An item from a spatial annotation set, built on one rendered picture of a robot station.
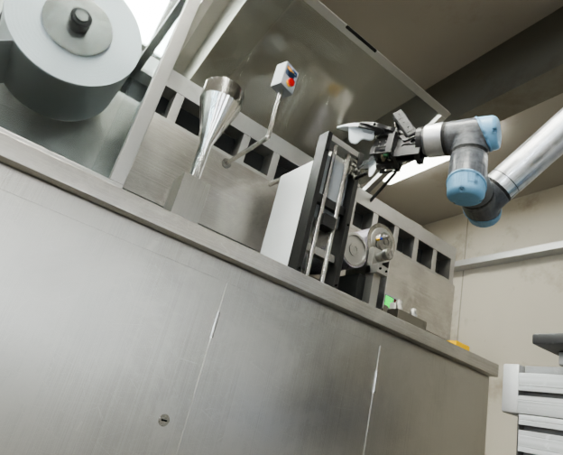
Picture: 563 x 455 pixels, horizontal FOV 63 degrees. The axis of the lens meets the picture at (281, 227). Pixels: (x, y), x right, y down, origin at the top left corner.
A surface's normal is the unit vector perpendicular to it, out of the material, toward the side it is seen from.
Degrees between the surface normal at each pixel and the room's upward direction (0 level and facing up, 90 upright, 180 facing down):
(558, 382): 90
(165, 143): 90
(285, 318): 90
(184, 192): 90
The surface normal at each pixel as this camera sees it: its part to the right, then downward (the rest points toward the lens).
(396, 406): 0.58, -0.18
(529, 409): -0.83, -0.39
